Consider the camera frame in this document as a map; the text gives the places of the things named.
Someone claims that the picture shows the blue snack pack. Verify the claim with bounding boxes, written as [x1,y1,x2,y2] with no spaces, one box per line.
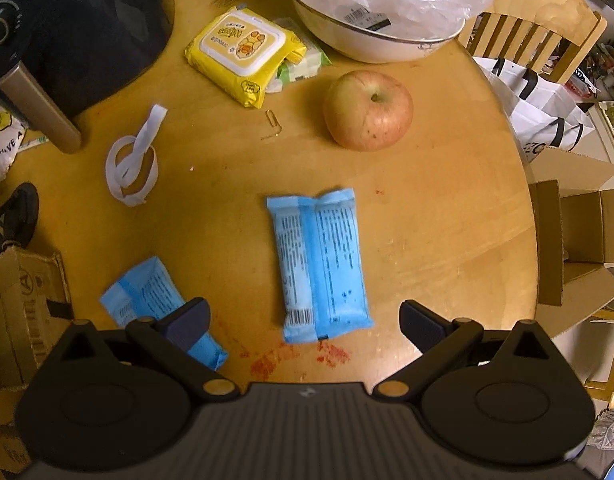
[267,188,374,344]
[100,257,228,370]

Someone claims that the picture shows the open cardboard box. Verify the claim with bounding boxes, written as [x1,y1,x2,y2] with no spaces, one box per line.
[0,247,73,474]

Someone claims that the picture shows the floor cardboard box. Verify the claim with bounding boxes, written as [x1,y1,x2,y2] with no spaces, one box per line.
[527,148,614,337]

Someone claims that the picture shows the black phone stand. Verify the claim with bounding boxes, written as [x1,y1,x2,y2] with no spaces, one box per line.
[0,182,39,254]

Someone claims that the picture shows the red yellow apple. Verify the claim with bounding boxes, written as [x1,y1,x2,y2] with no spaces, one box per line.
[322,70,414,152]

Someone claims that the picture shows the white shopping bag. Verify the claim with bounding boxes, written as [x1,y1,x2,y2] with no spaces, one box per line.
[474,58,594,162]

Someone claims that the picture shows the yellow wet wipes pack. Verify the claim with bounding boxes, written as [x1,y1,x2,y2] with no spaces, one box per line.
[183,6,307,108]

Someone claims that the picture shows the green tissue pack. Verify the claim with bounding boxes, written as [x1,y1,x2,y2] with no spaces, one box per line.
[265,16,333,96]

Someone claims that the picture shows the white enamel bowl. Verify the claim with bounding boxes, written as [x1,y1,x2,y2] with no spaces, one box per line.
[292,0,466,64]

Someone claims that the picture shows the dark blue air fryer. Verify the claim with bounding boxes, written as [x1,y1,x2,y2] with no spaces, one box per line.
[0,0,175,153]

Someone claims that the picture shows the wooden chair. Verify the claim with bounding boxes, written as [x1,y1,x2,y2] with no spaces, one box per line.
[458,0,607,84]

